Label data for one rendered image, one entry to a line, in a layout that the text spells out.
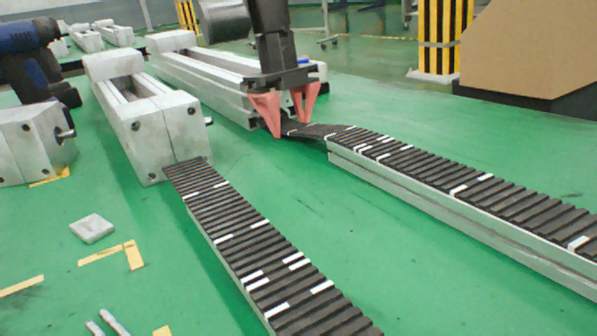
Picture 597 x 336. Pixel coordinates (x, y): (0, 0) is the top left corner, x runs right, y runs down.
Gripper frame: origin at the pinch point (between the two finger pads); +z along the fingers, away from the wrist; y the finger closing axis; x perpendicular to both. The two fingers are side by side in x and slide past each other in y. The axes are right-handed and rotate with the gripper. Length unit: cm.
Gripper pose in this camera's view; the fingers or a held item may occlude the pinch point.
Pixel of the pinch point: (290, 128)
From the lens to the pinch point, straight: 65.2
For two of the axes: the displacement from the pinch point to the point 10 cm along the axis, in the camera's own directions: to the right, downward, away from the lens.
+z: 1.7, 9.3, 3.2
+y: -8.3, 3.1, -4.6
